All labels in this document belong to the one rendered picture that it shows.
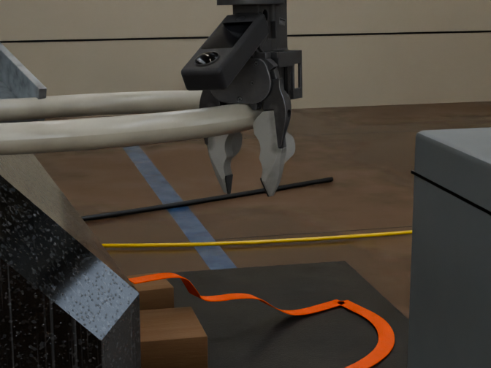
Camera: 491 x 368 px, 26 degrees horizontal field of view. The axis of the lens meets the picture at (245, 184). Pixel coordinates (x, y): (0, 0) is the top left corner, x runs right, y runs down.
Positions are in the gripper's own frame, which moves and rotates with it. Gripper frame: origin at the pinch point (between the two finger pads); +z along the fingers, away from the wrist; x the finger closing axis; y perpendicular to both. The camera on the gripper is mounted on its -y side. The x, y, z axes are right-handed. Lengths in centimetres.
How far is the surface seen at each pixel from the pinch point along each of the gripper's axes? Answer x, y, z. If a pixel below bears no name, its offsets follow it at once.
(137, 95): 27.4, 21.7, -7.2
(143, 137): 3.3, -14.2, -6.4
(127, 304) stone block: 38, 32, 26
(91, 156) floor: 278, 356, 56
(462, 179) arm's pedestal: -14.8, 30.4, 3.3
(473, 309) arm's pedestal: -17.1, 27.6, 19.2
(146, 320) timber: 102, 134, 64
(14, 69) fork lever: 46, 19, -11
